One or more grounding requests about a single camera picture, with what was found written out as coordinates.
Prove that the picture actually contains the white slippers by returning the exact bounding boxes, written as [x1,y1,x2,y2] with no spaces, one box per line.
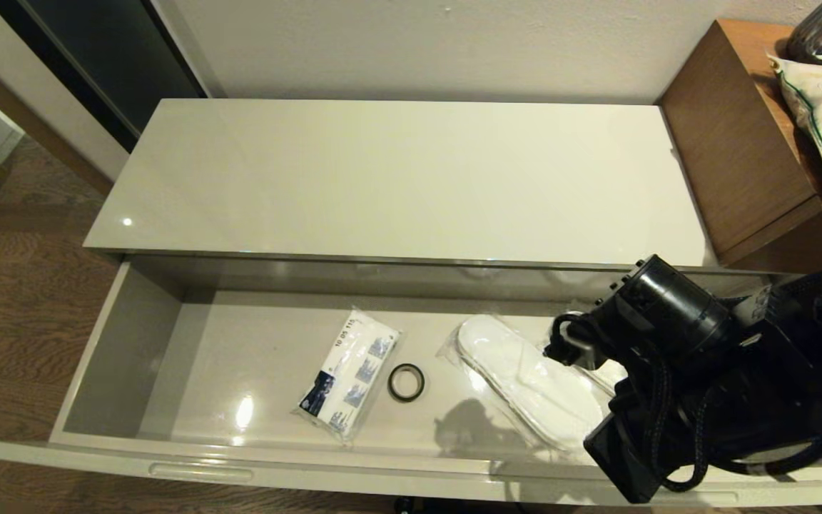
[438,314,608,459]
[592,357,630,398]

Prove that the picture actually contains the glossy white wide drawer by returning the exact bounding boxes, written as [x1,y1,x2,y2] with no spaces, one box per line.
[0,256,822,508]

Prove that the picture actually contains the white tissue packet blue print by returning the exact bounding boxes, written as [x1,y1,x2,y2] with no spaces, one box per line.
[293,307,403,445]

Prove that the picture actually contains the brown wooden side table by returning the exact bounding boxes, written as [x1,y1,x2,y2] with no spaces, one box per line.
[657,19,822,276]

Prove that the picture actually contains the dark sliding door panel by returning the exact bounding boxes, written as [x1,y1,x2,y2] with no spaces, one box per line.
[0,0,210,154]

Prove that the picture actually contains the black tape ring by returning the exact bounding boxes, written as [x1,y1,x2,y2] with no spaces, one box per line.
[387,363,425,403]

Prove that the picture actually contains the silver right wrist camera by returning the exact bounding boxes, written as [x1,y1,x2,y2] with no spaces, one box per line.
[564,332,602,369]

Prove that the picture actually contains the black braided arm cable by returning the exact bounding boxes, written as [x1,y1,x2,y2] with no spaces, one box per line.
[648,357,822,495]

